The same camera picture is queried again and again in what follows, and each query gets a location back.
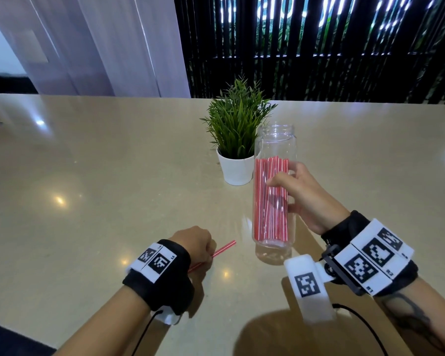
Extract person's right hand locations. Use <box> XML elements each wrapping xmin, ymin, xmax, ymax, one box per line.
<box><xmin>266</xmin><ymin>161</ymin><xmax>351</xmax><ymax>236</ymax></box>

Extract person's left hand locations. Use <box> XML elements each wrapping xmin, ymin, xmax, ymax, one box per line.
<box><xmin>169</xmin><ymin>226</ymin><xmax>217</xmax><ymax>280</ymax></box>

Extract single red striped straw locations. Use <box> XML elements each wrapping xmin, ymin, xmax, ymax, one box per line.
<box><xmin>188</xmin><ymin>240</ymin><xmax>237</xmax><ymax>274</ymax></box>

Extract clear plastic jar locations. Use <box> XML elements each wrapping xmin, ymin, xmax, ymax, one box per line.
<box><xmin>252</xmin><ymin>124</ymin><xmax>297</xmax><ymax>262</ymax></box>

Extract person's left forearm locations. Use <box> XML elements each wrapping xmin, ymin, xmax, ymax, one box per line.
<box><xmin>54</xmin><ymin>285</ymin><xmax>151</xmax><ymax>356</ymax></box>

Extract person's right forearm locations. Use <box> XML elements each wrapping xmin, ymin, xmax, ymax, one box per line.
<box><xmin>372</xmin><ymin>276</ymin><xmax>445</xmax><ymax>356</ymax></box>

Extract bundle of red striped straws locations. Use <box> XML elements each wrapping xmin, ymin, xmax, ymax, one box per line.
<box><xmin>254</xmin><ymin>156</ymin><xmax>290</xmax><ymax>244</ymax></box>

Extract white plant pot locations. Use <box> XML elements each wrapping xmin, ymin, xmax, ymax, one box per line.
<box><xmin>216</xmin><ymin>147</ymin><xmax>255</xmax><ymax>187</ymax></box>

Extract white left marker plate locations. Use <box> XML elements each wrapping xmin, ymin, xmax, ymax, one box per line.
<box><xmin>125</xmin><ymin>242</ymin><xmax>178</xmax><ymax>284</ymax></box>

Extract white marker plate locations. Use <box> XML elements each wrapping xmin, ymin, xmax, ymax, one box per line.
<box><xmin>333</xmin><ymin>218</ymin><xmax>415</xmax><ymax>296</ymax></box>
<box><xmin>125</xmin><ymin>242</ymin><xmax>178</xmax><ymax>284</ymax></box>

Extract black left wristband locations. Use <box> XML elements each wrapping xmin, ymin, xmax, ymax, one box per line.
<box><xmin>122</xmin><ymin>239</ymin><xmax>196</xmax><ymax>316</ymax></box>

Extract black wristband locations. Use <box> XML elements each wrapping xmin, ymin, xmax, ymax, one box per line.
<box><xmin>122</xmin><ymin>239</ymin><xmax>196</xmax><ymax>316</ymax></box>
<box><xmin>320</xmin><ymin>210</ymin><xmax>419</xmax><ymax>297</ymax></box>

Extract green artificial plant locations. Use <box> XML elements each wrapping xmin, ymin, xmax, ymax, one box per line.
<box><xmin>200</xmin><ymin>78</ymin><xmax>279</xmax><ymax>160</ymax></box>

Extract black right wristband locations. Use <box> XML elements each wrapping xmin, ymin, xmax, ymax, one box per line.
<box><xmin>320</xmin><ymin>210</ymin><xmax>419</xmax><ymax>297</ymax></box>

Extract white right marker plate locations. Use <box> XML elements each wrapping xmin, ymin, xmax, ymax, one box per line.
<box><xmin>333</xmin><ymin>218</ymin><xmax>415</xmax><ymax>296</ymax></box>

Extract black slatted screen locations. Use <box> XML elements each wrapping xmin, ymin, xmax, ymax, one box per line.
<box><xmin>173</xmin><ymin>0</ymin><xmax>445</xmax><ymax>105</ymax></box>

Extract person's dark clothing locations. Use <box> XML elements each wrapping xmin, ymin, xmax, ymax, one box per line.
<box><xmin>0</xmin><ymin>320</ymin><xmax>57</xmax><ymax>356</ymax></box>

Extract sheer white curtain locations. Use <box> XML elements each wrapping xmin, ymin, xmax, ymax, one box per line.
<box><xmin>0</xmin><ymin>0</ymin><xmax>192</xmax><ymax>98</ymax></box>

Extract dark sofa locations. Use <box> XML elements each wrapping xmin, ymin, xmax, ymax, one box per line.
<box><xmin>0</xmin><ymin>73</ymin><xmax>40</xmax><ymax>95</ymax></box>

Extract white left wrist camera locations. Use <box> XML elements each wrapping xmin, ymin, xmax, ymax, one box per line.
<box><xmin>154</xmin><ymin>305</ymin><xmax>182</xmax><ymax>326</ymax></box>

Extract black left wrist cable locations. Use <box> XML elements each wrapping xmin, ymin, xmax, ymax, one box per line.
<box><xmin>131</xmin><ymin>310</ymin><xmax>164</xmax><ymax>356</ymax></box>

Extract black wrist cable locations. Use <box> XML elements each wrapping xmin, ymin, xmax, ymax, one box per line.
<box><xmin>131</xmin><ymin>310</ymin><xmax>164</xmax><ymax>356</ymax></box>
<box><xmin>332</xmin><ymin>303</ymin><xmax>389</xmax><ymax>356</ymax></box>

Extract white right wrist camera block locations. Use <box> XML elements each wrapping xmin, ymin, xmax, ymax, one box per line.
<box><xmin>283</xmin><ymin>254</ymin><xmax>337</xmax><ymax>325</ymax></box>

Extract black right camera bracket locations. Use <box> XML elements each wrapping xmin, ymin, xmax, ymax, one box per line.
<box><xmin>320</xmin><ymin>244</ymin><xmax>366</xmax><ymax>296</ymax></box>

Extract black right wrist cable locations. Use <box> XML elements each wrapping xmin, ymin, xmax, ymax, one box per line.
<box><xmin>332</xmin><ymin>303</ymin><xmax>389</xmax><ymax>356</ymax></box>

